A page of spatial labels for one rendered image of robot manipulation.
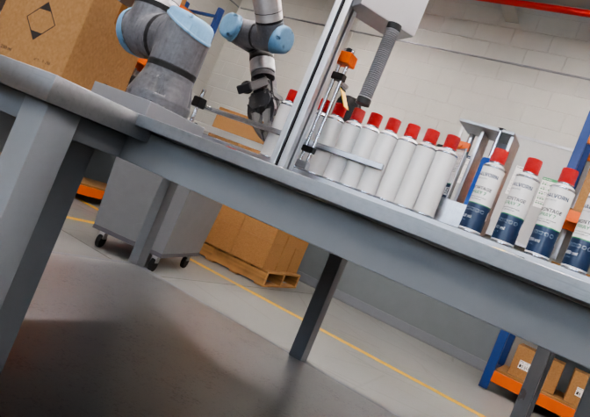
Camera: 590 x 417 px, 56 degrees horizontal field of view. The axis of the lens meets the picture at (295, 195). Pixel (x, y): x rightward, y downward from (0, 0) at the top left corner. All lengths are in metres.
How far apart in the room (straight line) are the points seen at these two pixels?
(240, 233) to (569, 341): 4.56
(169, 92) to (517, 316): 0.88
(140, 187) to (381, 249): 3.21
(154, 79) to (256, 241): 3.83
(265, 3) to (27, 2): 0.66
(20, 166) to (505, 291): 0.67
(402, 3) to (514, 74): 4.87
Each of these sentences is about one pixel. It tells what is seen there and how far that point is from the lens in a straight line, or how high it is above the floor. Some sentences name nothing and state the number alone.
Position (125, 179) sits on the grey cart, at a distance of 3.91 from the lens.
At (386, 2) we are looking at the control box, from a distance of 1.43.
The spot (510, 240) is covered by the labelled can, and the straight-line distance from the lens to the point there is 1.29.
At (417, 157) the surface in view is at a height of 1.01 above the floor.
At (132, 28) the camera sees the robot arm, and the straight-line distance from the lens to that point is 1.43.
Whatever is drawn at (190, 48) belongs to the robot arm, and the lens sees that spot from 1.31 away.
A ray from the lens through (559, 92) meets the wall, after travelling 6.15.
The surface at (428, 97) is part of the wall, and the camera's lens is 6.36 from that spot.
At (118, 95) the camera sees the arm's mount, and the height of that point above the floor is 0.86.
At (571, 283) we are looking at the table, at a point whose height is 0.82.
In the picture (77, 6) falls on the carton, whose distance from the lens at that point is 1.63.
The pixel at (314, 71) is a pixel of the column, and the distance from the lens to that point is 1.39.
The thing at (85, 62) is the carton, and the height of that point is 0.93.
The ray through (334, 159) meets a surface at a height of 0.94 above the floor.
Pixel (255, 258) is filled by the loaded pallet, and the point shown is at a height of 0.20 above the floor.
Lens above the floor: 0.79
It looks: 1 degrees up
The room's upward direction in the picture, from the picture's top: 22 degrees clockwise
